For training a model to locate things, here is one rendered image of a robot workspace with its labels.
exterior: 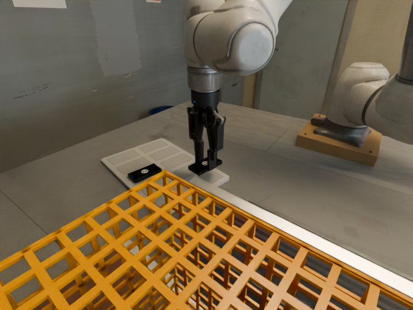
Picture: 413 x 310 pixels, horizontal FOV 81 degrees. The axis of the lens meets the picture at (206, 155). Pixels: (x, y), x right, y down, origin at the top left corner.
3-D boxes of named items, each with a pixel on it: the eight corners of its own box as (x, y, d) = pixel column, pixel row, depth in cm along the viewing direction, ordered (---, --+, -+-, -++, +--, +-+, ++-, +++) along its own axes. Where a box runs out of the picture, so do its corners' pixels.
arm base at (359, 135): (318, 117, 112) (321, 106, 109) (371, 131, 100) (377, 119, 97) (302, 130, 100) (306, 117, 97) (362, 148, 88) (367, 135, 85)
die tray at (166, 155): (230, 179, 79) (230, 176, 78) (160, 219, 63) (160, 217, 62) (162, 139, 104) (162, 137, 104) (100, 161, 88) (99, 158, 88)
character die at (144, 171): (161, 171, 81) (161, 168, 80) (135, 183, 75) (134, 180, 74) (153, 165, 84) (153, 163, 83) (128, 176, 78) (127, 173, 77)
